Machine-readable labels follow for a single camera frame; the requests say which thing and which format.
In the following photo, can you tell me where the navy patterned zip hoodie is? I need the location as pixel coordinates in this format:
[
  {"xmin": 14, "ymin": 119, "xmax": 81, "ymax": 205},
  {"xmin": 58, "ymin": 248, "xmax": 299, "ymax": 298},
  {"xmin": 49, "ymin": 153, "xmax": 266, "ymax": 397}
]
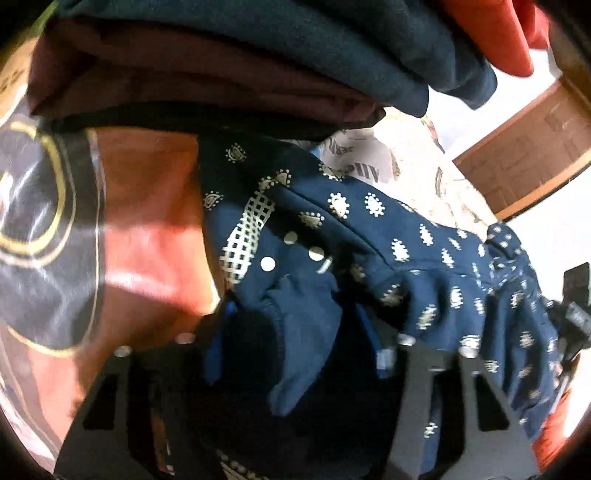
[{"xmin": 198, "ymin": 134, "xmax": 574, "ymax": 480}]

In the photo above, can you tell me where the navy folded garment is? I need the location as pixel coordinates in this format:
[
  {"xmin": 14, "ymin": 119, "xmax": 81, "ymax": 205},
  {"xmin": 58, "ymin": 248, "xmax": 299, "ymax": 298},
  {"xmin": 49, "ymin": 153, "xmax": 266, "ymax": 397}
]
[{"xmin": 46, "ymin": 0, "xmax": 498, "ymax": 119}]

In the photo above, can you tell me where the black folded garment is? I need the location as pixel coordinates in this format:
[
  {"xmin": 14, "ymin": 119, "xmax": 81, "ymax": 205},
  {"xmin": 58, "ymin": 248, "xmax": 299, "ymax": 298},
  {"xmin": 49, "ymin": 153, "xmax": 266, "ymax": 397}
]
[{"xmin": 50, "ymin": 105, "xmax": 387, "ymax": 143}]

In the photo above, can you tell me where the maroon folded garment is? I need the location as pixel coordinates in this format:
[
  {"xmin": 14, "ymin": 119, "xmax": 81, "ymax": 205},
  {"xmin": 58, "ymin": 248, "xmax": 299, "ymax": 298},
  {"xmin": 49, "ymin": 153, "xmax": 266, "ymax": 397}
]
[{"xmin": 27, "ymin": 18, "xmax": 387, "ymax": 131}]

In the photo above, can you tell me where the red folded garment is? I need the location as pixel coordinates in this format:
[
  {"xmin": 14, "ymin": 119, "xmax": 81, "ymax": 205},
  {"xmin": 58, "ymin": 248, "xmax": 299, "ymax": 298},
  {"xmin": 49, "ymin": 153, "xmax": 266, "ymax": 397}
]
[{"xmin": 438, "ymin": 0, "xmax": 551, "ymax": 78}]

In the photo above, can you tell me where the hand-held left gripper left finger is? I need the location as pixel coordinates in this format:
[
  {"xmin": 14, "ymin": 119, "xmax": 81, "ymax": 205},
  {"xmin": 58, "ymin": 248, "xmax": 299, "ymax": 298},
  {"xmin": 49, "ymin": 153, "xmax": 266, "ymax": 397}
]
[{"xmin": 54, "ymin": 302, "xmax": 235, "ymax": 480}]

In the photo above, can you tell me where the printed patchwork bedsheet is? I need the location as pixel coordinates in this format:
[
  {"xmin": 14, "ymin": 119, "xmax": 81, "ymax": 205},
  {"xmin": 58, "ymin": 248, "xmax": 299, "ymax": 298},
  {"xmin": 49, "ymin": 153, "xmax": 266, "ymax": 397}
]
[{"xmin": 0, "ymin": 46, "xmax": 571, "ymax": 467}]

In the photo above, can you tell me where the brown wooden door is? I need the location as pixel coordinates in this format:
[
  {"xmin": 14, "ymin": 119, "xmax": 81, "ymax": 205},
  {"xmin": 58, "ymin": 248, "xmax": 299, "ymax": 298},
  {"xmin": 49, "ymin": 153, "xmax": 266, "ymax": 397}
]
[{"xmin": 451, "ymin": 75, "xmax": 591, "ymax": 223}]

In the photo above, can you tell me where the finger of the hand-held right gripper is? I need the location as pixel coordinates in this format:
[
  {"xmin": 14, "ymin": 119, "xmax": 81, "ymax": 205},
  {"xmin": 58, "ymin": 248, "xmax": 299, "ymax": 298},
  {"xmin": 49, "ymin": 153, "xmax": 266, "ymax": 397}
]
[{"xmin": 545, "ymin": 262, "xmax": 591, "ymax": 366}]

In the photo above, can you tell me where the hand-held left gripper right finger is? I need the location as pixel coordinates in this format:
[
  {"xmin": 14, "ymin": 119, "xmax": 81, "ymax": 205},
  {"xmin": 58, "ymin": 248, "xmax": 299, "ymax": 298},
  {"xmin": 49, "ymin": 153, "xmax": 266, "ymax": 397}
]
[{"xmin": 355, "ymin": 306, "xmax": 541, "ymax": 480}]

